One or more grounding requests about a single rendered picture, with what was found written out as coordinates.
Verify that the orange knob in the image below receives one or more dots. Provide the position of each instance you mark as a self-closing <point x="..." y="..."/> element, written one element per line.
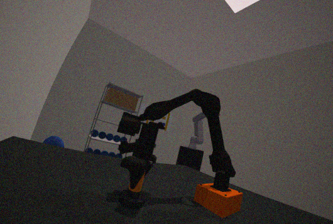
<point x="138" y="187"/>

